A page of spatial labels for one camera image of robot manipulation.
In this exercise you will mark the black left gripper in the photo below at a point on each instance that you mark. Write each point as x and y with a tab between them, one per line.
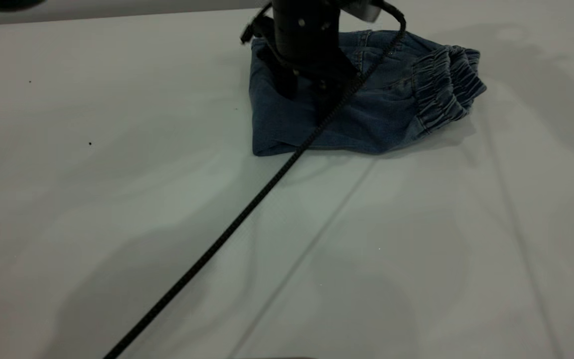
312	57

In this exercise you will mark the blue denim shorts with print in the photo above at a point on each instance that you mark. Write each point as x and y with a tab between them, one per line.
396	104

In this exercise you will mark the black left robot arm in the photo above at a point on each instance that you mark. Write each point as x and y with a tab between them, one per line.
307	22

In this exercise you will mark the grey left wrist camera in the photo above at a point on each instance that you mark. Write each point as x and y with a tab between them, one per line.
361	9

